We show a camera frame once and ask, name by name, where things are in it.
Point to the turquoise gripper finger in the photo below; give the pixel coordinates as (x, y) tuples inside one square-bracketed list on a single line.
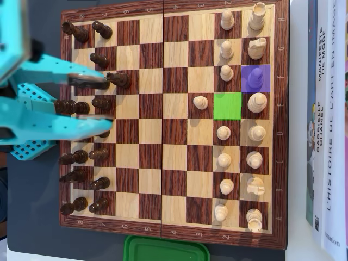
[(54, 69), (68, 127)]

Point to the wooden folding chess board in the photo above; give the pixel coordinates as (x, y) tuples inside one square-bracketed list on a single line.
[(152, 130)]

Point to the dark wooden bishop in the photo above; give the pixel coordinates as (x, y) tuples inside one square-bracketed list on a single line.
[(74, 157)]

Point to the dark wooden pawn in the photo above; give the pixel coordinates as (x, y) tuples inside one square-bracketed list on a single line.
[(99, 154), (98, 205), (100, 60), (102, 104), (100, 183), (105, 134), (103, 30)]

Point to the dark wooden rook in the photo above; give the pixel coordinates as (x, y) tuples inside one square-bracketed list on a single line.
[(77, 33), (74, 205)]

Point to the dark wooden knight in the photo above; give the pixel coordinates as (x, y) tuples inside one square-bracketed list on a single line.
[(121, 79), (74, 176)]

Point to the green plastic container lid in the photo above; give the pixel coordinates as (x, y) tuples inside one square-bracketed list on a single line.
[(163, 250)]

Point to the white wooden queen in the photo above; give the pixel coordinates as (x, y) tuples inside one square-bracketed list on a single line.
[(257, 133)]

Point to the white wooden king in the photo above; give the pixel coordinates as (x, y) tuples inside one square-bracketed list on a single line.
[(257, 103)]

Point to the white wooden knight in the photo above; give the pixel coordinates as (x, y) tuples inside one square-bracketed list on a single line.
[(255, 186), (255, 50)]

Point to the white wooden rook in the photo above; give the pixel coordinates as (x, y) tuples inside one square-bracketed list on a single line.
[(254, 218), (257, 19)]

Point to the white art history book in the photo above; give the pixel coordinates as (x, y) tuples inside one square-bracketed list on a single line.
[(333, 136)]

